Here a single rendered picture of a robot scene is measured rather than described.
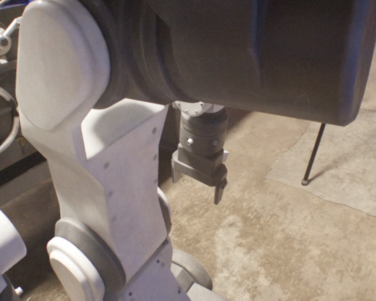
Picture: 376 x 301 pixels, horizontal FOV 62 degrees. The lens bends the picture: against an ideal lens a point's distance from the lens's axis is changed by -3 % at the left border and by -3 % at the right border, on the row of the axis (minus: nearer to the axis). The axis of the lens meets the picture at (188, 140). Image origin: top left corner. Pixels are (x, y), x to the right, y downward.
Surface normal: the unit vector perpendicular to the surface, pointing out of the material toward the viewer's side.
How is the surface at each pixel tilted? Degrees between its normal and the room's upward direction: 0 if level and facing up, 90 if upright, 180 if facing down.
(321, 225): 0
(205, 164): 90
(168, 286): 60
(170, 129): 90
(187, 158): 90
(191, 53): 113
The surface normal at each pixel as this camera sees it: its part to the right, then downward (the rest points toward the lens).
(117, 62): -0.54, 0.47
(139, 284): 0.67, -0.25
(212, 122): 0.19, -0.15
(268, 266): -0.11, -0.86
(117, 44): 0.18, 0.44
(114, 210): 0.84, 0.35
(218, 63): -0.46, 0.77
